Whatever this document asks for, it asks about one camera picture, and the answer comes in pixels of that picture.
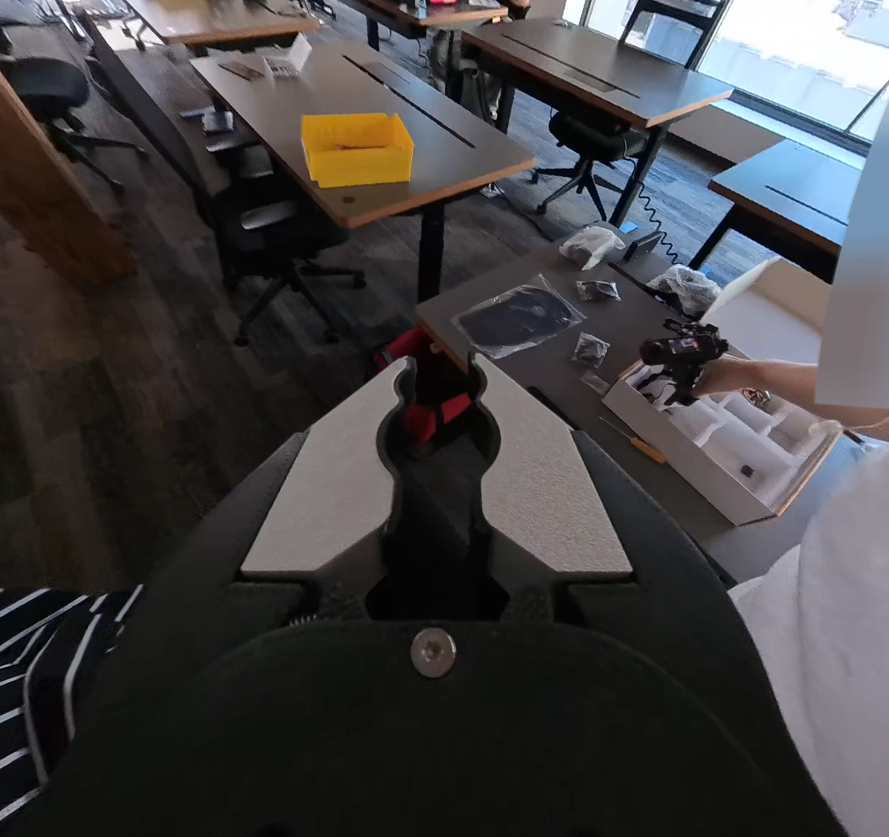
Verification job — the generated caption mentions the black frame chair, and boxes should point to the black frame chair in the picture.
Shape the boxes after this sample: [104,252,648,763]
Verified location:
[618,0,726,70]

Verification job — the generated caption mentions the coiled black cable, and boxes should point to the coiled black cable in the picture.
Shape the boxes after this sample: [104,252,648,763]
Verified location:
[635,181,683,262]

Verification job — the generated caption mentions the person's right hand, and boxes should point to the person's right hand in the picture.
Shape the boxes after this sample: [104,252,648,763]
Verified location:
[695,358,751,397]

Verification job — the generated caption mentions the cardboard kit box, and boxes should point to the cardboard kit box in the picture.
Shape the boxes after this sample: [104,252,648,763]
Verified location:
[601,358,845,527]

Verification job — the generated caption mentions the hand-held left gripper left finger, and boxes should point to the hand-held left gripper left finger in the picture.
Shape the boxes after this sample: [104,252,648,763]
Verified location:
[239,356,418,602]

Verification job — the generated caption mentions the yellow-handled screwdriver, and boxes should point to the yellow-handled screwdriver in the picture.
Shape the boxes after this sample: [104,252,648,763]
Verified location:
[599,415,668,464]

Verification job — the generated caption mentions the white box lid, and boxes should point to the white box lid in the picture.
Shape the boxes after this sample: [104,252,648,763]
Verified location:
[701,257,829,366]

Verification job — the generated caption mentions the white plastic bag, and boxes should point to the white plastic bag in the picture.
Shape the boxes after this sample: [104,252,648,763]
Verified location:
[559,226,626,270]

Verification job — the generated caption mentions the grey office desk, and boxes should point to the grey office desk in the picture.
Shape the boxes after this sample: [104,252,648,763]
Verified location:
[688,139,865,282]
[462,18,735,227]

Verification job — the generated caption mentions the person's white shirt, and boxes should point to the person's white shirt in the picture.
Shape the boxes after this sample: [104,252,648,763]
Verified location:
[728,448,889,837]

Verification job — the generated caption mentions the large window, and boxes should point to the large window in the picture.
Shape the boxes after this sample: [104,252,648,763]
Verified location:
[583,0,889,150]

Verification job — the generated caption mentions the black office chair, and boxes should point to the black office chair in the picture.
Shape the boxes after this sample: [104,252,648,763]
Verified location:
[0,25,148,194]
[205,143,367,346]
[533,111,648,221]

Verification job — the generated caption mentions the wood-edged grey desk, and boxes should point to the wood-edged grey desk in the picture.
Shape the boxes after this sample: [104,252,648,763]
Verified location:
[191,38,537,303]
[97,0,322,46]
[323,0,509,53]

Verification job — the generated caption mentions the black disc in bag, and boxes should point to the black disc in bag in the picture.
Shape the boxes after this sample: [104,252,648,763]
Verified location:
[451,275,586,360]

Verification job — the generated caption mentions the person's striped trousers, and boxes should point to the person's striped trousers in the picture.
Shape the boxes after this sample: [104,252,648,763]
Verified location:
[0,586,144,820]

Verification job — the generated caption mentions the wooden cabinet side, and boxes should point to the wooden cabinet side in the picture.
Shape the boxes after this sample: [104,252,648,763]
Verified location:
[0,73,138,284]

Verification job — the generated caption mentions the person's right forearm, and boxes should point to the person's right forearm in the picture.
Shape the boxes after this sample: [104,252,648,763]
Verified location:
[746,359,889,442]

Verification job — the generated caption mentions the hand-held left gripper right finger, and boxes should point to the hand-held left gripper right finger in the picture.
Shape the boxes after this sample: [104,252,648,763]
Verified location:
[469,353,634,602]

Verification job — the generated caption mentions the small white box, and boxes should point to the small white box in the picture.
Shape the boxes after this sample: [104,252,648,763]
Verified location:
[263,33,313,81]

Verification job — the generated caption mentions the yellow plastic bin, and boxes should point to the yellow plastic bin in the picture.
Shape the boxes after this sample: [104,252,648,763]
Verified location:
[300,112,415,188]

